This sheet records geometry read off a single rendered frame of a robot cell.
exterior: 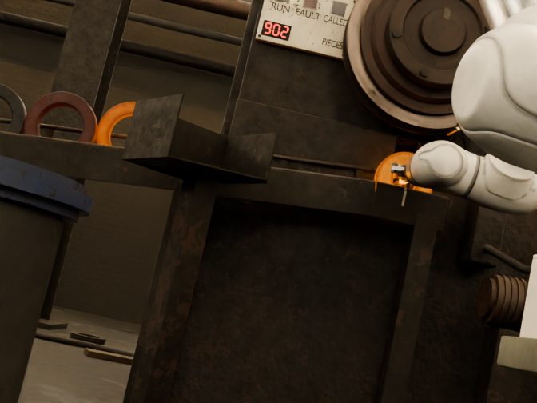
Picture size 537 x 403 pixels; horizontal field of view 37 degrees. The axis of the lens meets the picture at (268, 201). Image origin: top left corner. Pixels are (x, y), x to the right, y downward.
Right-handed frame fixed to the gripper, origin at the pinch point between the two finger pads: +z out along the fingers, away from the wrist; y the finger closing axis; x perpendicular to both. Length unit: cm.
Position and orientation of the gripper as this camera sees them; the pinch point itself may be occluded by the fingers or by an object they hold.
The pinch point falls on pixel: (404, 177)
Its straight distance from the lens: 211.9
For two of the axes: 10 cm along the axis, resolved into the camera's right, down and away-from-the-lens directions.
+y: 9.7, 2.2, 0.3
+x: 2.2, -9.7, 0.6
